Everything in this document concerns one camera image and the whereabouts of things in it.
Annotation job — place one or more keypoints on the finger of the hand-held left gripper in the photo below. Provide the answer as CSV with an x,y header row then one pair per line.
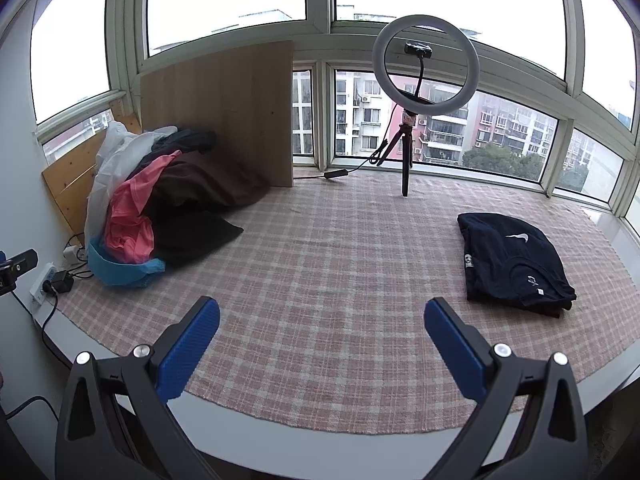
x,y
22,260

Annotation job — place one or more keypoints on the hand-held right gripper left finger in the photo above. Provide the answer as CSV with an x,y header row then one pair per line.
x,y
190,345

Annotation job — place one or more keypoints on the white plug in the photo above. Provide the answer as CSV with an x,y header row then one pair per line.
x,y
74,254

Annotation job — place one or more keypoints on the black power adapter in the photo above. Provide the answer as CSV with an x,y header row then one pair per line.
x,y
62,282

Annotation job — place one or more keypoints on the pink garment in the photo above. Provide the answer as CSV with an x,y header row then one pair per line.
x,y
130,220

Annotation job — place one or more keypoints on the pink plaid mat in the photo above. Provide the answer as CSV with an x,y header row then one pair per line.
x,y
325,260

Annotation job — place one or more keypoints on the pine wood panel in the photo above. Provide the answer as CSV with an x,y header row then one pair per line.
x,y
70,175

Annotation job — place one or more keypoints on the light blue garment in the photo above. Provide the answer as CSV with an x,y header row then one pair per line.
x,y
115,272

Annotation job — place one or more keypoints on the folded navy t-shirt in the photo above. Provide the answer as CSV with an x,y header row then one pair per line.
x,y
510,260

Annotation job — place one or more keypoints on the pile of mixed clothes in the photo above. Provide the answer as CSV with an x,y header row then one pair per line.
x,y
190,140

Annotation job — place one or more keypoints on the black phone holder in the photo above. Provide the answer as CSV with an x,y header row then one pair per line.
x,y
418,48

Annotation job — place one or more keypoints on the black garment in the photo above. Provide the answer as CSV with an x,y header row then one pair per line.
x,y
200,240

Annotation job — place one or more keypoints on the white shirt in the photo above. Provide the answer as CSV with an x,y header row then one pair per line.
x,y
107,160

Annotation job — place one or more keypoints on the light wooden board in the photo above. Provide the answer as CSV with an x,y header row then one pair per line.
x,y
225,100

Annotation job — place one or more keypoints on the white power strip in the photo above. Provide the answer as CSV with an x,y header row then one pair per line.
x,y
39,285

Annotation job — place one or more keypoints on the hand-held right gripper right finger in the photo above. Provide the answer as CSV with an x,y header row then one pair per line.
x,y
452,345

